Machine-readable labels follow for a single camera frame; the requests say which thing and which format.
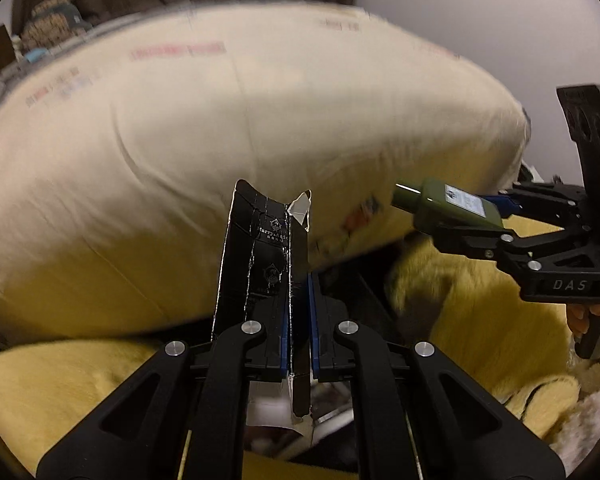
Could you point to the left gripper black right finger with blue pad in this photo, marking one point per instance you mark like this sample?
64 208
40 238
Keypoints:
416 414

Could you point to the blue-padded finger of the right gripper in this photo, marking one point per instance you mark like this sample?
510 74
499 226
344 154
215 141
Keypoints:
504 204

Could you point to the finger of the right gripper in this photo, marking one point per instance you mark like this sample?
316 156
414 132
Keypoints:
496 245

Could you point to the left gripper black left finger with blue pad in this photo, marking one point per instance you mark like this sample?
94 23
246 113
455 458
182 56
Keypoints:
182 414

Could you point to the large dark green bottle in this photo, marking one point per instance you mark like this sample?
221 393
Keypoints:
434 203

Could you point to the black cardboard box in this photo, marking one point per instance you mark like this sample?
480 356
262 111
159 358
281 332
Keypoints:
267 289

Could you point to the trash bin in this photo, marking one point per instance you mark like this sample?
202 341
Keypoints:
274 431

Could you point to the yellow fluffy rug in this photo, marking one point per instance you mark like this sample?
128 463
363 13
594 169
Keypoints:
521 353

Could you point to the brown patterned plush toy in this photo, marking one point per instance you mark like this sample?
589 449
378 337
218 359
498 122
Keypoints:
51 23

